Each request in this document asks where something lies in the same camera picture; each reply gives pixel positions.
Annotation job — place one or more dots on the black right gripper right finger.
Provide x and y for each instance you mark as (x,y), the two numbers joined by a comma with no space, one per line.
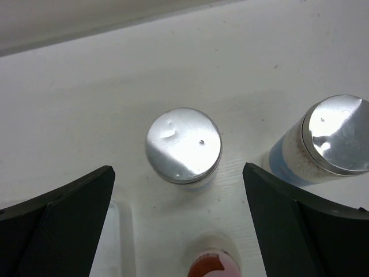
(302,234)

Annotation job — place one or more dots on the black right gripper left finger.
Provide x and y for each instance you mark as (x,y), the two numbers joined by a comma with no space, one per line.
(57,233)

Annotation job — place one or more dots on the blue label sago jar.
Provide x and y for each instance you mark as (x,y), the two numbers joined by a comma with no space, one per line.
(329,142)

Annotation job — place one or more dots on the silver lid beige jar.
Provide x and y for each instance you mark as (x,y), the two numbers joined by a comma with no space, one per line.
(184,147)

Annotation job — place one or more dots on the white plastic organizer tray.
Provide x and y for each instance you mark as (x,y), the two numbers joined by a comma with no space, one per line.
(115,251)

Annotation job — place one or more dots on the pink cap seasoning bottle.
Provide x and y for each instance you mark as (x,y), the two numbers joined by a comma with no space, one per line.
(213,254)

